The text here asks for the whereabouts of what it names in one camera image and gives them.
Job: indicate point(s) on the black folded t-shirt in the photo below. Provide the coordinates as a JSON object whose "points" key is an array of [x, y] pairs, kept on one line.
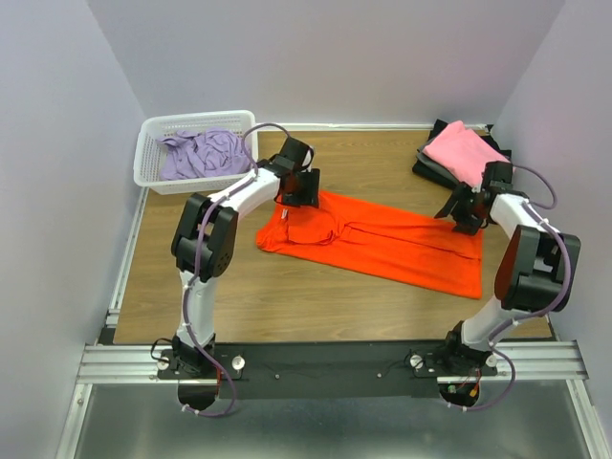
{"points": [[440, 124]]}

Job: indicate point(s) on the aluminium frame rail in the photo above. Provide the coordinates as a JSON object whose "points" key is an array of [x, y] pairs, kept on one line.
{"points": [[536, 406]]}

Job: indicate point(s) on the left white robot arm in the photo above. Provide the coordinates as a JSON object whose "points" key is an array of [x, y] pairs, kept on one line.
{"points": [[204, 241]]}

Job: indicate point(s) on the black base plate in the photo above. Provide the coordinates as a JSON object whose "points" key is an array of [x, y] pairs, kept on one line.
{"points": [[320, 370]]}

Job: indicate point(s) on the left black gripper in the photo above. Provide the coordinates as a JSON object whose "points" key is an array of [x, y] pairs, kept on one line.
{"points": [[310, 194]]}

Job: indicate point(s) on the orange t-shirt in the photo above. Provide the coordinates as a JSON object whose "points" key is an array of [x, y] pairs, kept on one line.
{"points": [[378, 240]]}

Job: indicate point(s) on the purple t-shirt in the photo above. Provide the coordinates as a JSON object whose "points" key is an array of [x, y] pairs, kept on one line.
{"points": [[213, 153]]}

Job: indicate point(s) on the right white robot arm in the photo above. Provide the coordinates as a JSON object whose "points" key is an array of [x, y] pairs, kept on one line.
{"points": [[534, 277]]}

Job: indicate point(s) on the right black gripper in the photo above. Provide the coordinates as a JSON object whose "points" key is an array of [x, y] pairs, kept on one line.
{"points": [[466, 227]]}

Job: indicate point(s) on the white plastic basket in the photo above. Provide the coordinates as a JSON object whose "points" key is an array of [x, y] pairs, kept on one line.
{"points": [[150, 156]]}

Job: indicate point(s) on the grey folded t-shirt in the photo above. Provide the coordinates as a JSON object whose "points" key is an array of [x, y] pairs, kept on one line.
{"points": [[434, 172]]}

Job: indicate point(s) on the pink folded t-shirt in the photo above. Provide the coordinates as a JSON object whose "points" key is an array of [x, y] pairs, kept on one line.
{"points": [[463, 153]]}

